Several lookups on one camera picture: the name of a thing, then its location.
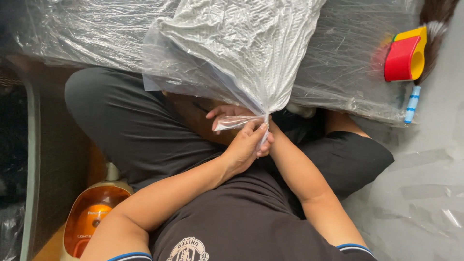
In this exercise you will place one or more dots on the person's right hand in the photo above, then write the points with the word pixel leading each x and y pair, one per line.
pixel 232 110

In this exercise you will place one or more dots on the person's left hand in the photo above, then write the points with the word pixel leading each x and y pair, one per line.
pixel 243 148

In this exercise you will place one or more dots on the person's right fingers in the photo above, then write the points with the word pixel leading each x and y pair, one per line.
pixel 222 111

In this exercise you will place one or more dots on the clear plastic bag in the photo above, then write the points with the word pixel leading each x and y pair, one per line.
pixel 203 81

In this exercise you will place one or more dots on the white textured cloth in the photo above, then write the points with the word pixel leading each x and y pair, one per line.
pixel 250 43

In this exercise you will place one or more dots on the person's dark grey trousers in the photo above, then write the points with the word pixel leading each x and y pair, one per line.
pixel 127 119

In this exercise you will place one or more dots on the person's black shirt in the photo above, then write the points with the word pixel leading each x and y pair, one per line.
pixel 235 217

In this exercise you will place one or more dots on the large clear plastic sheet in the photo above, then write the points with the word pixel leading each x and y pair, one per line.
pixel 90 32

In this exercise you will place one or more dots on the orange cream vacuum cleaner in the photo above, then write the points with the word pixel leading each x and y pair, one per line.
pixel 90 214

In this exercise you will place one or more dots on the red yellow brown bristle broom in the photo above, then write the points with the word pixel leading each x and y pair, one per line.
pixel 402 58

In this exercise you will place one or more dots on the glass top table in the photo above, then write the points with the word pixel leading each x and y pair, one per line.
pixel 32 163

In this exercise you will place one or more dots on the black plastic bag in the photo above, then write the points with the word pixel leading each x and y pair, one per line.
pixel 9 232

